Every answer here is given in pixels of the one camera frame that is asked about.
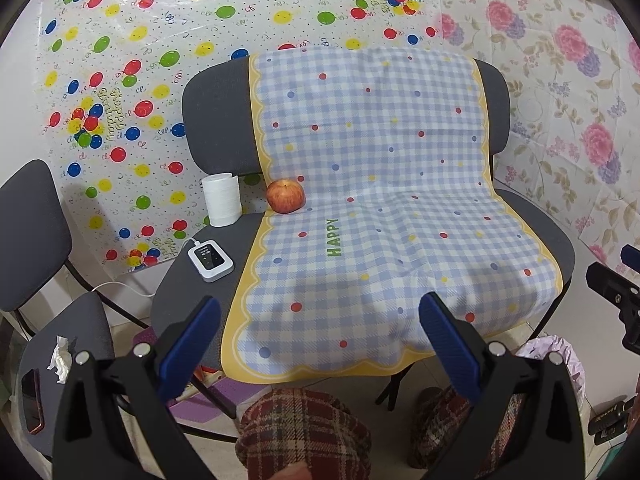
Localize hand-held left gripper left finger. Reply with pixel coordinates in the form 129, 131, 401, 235
52, 296, 223, 480

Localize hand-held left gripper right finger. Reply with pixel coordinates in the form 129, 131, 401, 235
418, 291, 587, 480

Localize pink trash bag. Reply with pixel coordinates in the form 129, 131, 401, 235
514, 335, 587, 413

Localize person's right leg plaid trousers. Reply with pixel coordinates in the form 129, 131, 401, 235
407, 386, 527, 472

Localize white charger device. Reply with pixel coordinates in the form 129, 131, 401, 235
187, 240, 235, 284

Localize crumpled white tissue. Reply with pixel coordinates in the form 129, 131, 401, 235
47, 334, 77, 385

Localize small black tripod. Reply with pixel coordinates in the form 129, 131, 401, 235
587, 394, 632, 447

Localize plaid slippers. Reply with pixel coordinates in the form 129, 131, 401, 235
234, 387, 374, 480

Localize white toilet paper roll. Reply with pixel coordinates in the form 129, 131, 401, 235
201, 172, 243, 228

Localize phone with red case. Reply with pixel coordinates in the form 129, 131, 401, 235
20, 368, 46, 435

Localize blue checkered dotted blanket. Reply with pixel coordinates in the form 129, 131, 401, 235
218, 45, 564, 387

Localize red apple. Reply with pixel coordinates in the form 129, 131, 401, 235
265, 178, 306, 215

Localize narrow grey fabric chair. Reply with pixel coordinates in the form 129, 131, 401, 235
0, 158, 132, 462

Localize wide grey fabric chair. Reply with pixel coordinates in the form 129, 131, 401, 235
149, 54, 577, 447

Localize balloon print plastic sheet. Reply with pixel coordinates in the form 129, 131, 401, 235
29, 0, 444, 277

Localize white cable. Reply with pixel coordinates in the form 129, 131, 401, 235
91, 237, 202, 298

